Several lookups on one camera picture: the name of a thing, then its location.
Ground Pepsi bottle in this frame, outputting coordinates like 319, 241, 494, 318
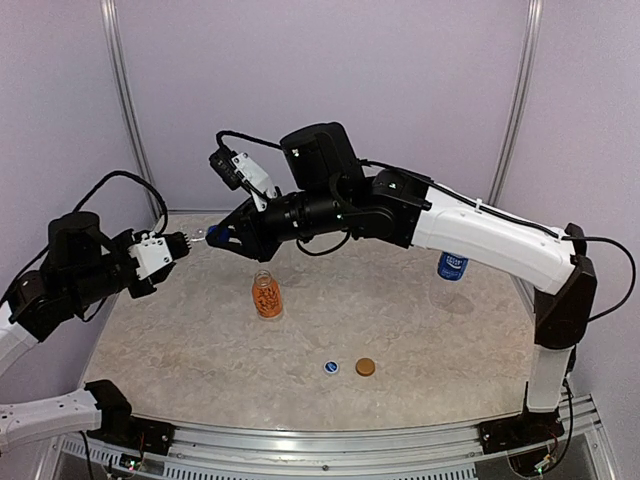
180, 225, 217, 250

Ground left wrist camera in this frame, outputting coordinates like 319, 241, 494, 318
127, 231, 191, 280

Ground blue label water bottle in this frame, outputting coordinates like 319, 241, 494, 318
429, 252, 468, 309

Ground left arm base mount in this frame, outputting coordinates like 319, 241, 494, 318
84, 379, 175, 456

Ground right aluminium post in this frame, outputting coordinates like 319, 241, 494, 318
487, 0, 544, 206

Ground aluminium front rail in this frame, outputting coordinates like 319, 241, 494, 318
35, 396, 620, 479

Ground gold bottle cap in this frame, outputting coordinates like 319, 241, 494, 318
355, 357, 376, 377

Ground blue Pepsi bottle cap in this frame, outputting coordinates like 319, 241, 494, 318
205, 225, 230, 243

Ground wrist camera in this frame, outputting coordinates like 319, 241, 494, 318
209, 147, 278, 212
127, 231, 191, 280

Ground left aluminium post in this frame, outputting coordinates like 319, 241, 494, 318
99, 0, 164, 219

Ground aluminium post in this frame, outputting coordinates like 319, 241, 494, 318
487, 0, 544, 206
99, 0, 164, 219

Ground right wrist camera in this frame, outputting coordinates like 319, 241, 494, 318
209, 147, 278, 212

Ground left camera cable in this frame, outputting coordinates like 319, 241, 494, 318
72, 169, 171, 236

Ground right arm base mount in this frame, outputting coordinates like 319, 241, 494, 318
478, 383, 565, 455

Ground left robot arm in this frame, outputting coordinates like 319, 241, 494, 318
1, 211, 190, 451

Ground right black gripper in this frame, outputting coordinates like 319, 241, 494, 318
206, 185, 346, 263

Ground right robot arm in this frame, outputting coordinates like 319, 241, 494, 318
206, 122, 597, 444

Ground orange juice bottle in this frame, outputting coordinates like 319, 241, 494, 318
252, 270, 283, 321

